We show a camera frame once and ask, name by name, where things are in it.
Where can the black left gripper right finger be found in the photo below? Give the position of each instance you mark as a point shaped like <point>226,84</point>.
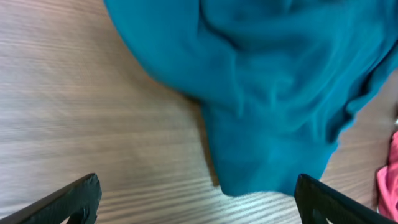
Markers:
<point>318,203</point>

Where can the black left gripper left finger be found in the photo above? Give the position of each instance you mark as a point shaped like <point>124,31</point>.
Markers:
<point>76,202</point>

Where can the blue t-shirt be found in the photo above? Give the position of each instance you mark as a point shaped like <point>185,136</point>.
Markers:
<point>278,81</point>

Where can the red t-shirt with print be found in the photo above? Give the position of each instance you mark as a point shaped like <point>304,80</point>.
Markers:
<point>387,183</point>

